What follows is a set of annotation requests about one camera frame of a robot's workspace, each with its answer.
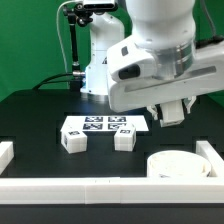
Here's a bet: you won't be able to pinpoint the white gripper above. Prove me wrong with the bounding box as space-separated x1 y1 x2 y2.
107 37 224 119

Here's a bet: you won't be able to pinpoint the overhead camera bar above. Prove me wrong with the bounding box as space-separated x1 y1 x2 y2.
83 0 116 10

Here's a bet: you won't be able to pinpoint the white left fence block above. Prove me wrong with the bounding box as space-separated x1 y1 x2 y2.
0 141 14 175

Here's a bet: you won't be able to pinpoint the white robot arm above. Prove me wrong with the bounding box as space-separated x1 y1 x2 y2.
107 0 224 124

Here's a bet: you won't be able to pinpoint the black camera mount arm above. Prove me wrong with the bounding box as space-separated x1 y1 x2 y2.
63 3 93 92

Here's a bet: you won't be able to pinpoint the white sheet with tags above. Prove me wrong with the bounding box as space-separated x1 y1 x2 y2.
61 115 149 132

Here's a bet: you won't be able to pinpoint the white front fence rail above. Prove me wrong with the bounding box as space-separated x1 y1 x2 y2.
0 177 224 204

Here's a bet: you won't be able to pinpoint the white round stool seat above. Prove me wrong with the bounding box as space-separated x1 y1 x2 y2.
147 150 211 178

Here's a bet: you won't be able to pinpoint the black cables on table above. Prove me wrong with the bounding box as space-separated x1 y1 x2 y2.
32 72 83 90

